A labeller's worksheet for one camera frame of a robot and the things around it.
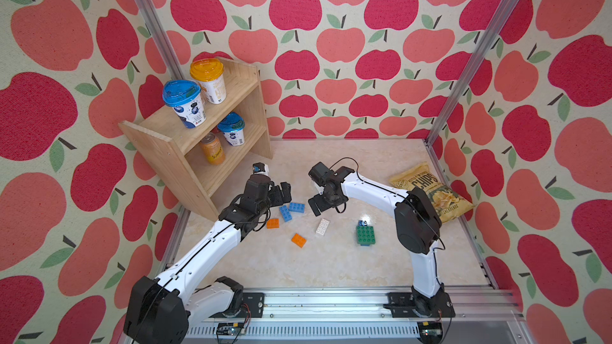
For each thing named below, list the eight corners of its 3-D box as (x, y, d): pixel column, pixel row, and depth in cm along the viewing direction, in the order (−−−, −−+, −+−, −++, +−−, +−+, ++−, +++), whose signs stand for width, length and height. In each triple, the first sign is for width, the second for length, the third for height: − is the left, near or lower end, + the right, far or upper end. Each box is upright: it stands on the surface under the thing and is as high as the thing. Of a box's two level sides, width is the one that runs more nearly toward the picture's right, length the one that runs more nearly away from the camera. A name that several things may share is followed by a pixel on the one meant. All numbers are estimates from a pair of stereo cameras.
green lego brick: (357, 245, 89) (359, 241, 86) (355, 230, 93) (357, 225, 90) (374, 245, 89) (376, 241, 86) (371, 230, 93) (373, 225, 90)
